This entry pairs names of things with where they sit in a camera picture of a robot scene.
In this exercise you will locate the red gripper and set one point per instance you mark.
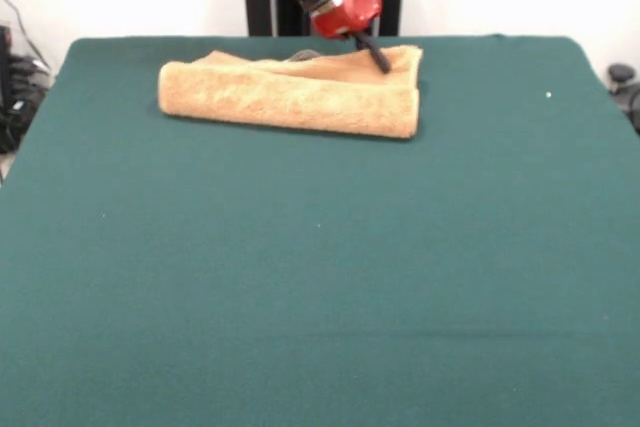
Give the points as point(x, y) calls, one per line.
point(345, 12)

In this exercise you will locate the tan terry towel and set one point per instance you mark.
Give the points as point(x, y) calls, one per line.
point(290, 97)

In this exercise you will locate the dark green table cloth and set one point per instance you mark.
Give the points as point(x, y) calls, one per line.
point(300, 272)

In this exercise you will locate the dark grey stand base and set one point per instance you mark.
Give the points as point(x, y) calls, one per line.
point(620, 72)
point(20, 112)

